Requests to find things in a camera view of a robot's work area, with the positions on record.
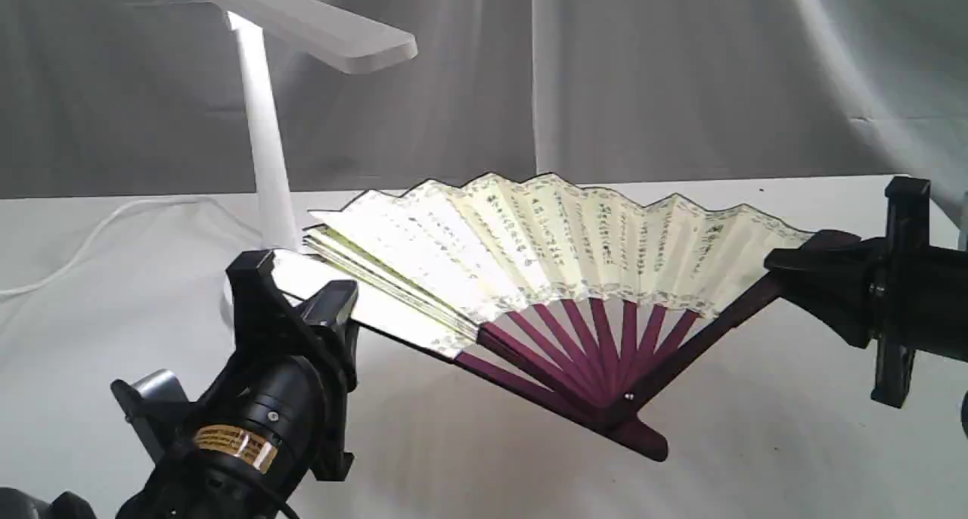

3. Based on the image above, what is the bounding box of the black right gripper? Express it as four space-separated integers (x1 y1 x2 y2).
764 176 967 409

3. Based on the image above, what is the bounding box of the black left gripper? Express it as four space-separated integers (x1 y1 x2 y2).
193 250 359 482

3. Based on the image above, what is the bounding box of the cream paper folding fan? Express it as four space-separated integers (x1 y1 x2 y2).
303 173 858 462

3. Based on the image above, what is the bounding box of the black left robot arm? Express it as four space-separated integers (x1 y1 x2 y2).
110 250 360 518

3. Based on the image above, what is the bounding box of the white desk lamp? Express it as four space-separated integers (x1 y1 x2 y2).
200 0 418 331

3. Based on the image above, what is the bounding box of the grey backdrop curtain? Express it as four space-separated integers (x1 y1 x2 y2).
1 0 967 219

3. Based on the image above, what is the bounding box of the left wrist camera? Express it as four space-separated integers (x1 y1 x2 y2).
110 368 198 474

